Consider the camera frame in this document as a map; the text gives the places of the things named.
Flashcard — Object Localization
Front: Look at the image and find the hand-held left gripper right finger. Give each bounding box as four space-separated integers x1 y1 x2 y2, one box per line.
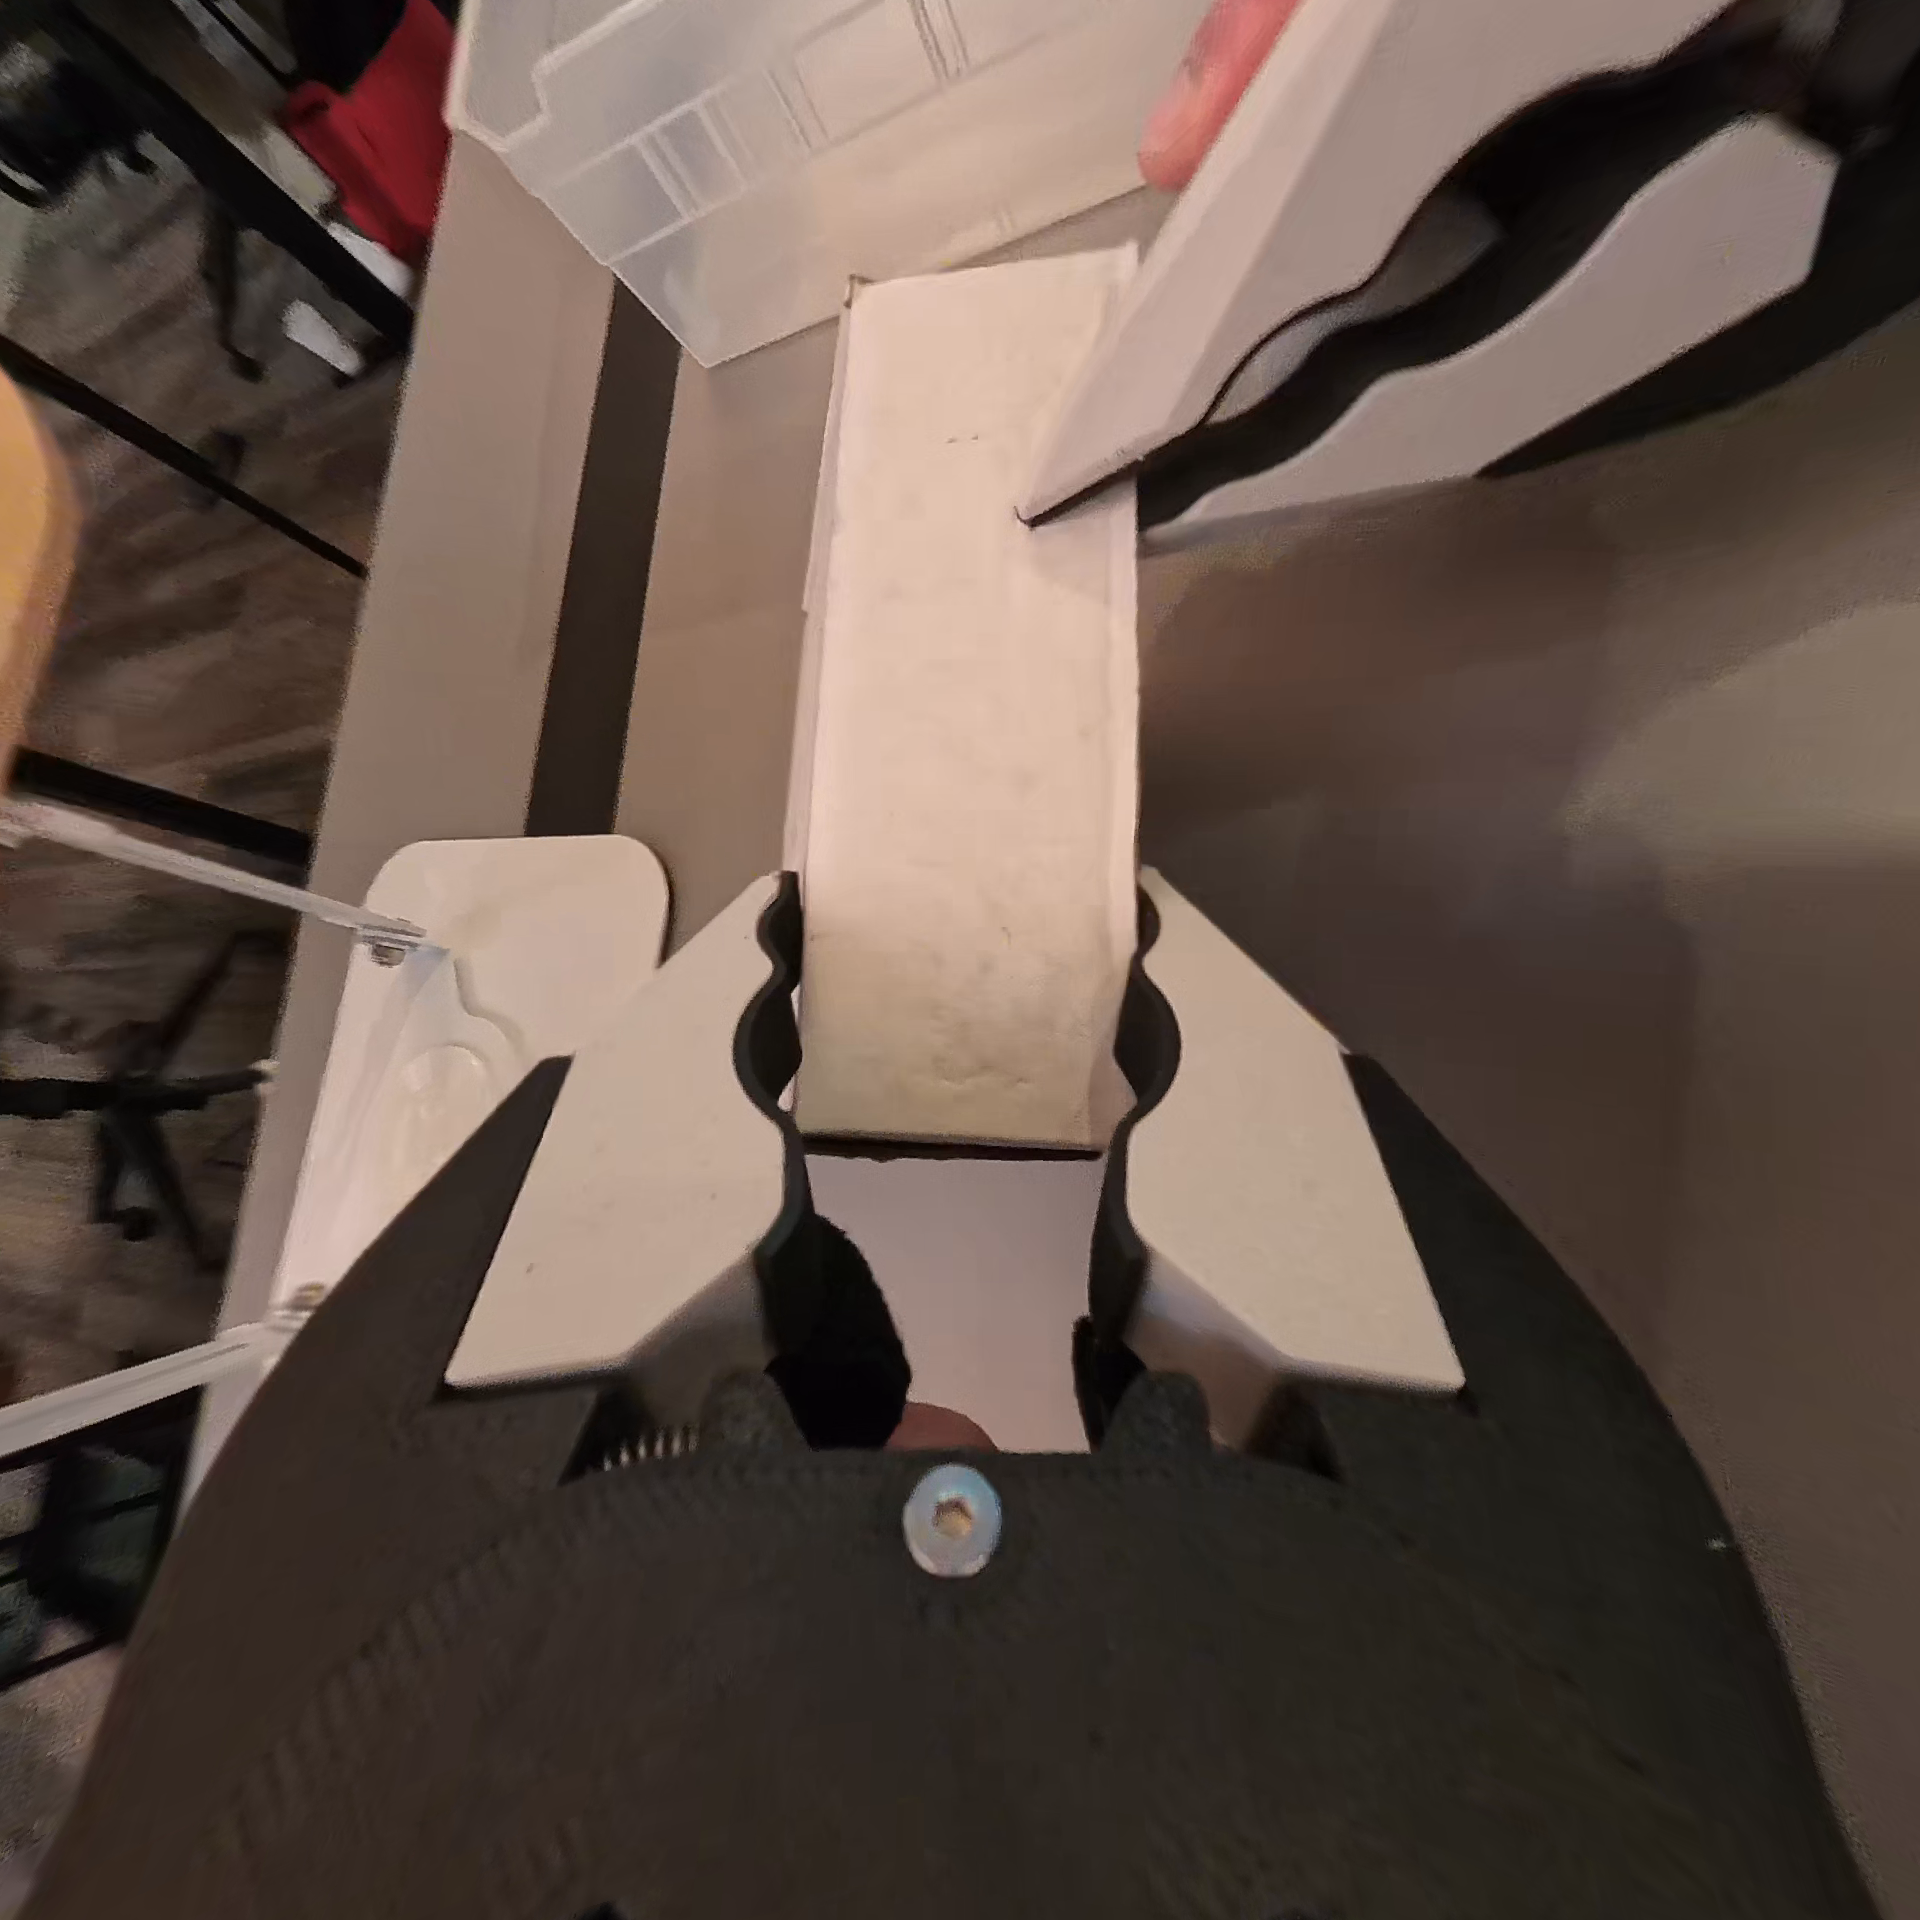
1072 865 1467 1450

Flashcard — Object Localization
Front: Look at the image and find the black office chair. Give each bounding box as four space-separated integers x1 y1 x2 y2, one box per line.
0 930 288 1277

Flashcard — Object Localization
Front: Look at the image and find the clear plastic bin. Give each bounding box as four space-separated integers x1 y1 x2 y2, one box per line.
448 0 1202 366

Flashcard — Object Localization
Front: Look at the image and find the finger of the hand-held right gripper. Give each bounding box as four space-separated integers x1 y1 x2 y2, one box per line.
1020 0 1744 528
1136 112 1844 540

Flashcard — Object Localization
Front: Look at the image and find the red plastic crate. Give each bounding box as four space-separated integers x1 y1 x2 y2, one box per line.
286 0 452 255

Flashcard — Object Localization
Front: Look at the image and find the white cardboard box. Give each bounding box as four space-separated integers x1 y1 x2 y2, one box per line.
785 247 1150 1453

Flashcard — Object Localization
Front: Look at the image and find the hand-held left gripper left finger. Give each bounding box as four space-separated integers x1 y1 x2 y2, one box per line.
447 873 817 1392

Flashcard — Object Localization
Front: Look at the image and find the black metal rack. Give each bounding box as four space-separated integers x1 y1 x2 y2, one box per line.
0 0 414 577

